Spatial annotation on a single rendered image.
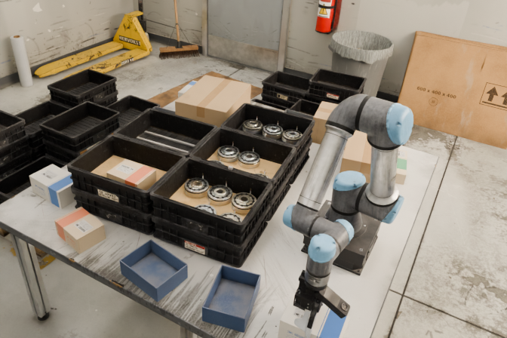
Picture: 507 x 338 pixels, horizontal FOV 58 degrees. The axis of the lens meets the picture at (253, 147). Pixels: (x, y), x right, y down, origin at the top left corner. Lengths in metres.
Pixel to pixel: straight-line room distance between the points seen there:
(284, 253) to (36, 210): 1.08
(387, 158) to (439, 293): 1.53
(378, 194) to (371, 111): 0.37
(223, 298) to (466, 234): 2.10
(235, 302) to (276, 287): 0.17
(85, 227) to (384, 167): 1.15
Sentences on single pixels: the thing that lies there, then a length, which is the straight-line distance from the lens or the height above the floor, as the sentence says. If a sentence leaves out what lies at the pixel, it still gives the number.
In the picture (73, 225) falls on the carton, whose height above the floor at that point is 0.77.
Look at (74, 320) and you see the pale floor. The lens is 2.66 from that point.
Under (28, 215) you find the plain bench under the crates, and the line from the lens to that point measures 2.19.
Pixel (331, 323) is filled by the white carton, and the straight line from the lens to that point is 1.60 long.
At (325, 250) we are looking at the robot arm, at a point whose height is 1.11.
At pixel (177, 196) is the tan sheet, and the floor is 0.83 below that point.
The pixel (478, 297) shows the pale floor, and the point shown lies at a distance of 3.03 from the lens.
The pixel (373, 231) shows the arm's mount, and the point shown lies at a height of 0.81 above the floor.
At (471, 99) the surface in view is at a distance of 4.56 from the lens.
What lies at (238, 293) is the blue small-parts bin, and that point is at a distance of 1.74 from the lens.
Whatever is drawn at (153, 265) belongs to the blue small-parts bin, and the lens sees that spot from 1.84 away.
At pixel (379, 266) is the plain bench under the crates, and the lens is 1.94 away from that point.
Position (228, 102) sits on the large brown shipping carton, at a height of 0.90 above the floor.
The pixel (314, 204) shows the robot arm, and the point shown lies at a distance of 1.47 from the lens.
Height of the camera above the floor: 2.03
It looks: 32 degrees down
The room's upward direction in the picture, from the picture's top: 4 degrees clockwise
